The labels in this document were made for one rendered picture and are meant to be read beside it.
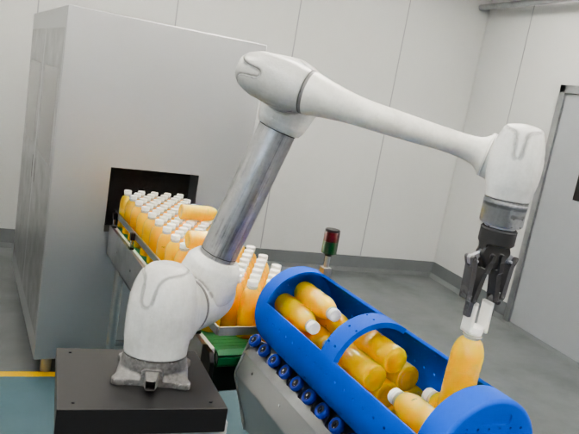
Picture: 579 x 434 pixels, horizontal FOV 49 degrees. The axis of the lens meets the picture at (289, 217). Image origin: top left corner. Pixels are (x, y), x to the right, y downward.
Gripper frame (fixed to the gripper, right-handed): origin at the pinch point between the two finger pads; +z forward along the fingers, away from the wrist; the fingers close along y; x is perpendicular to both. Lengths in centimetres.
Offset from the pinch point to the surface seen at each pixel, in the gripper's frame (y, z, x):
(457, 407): -8.7, 15.7, -8.9
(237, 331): -15, 42, 86
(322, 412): -12, 41, 32
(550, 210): 365, 33, 291
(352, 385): -14.7, 25.1, 18.3
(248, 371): -14, 51, 74
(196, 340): -24, 50, 97
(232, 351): -16, 49, 85
